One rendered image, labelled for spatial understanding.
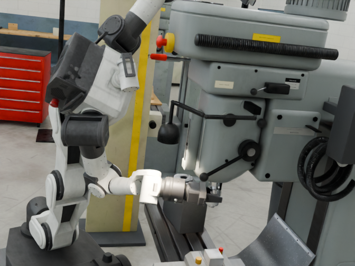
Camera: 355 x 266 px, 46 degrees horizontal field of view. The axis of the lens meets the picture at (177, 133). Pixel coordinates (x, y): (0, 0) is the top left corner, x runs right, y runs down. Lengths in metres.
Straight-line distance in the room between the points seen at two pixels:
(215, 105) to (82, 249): 1.31
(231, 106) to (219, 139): 0.11
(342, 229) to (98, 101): 0.97
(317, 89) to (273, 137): 0.21
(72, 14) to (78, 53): 8.76
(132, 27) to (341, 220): 1.05
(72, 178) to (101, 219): 1.56
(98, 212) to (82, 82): 2.06
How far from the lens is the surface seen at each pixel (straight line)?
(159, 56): 1.41
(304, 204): 1.69
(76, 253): 2.33
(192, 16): 1.21
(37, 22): 10.32
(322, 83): 1.43
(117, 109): 1.53
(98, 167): 1.59
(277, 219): 1.85
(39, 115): 5.98
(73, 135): 1.47
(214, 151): 1.35
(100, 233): 3.52
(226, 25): 1.23
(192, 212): 1.85
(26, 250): 2.37
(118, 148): 3.23
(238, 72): 1.27
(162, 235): 1.86
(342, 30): 8.21
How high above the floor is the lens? 1.88
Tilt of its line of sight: 17 degrees down
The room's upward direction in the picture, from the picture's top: 7 degrees clockwise
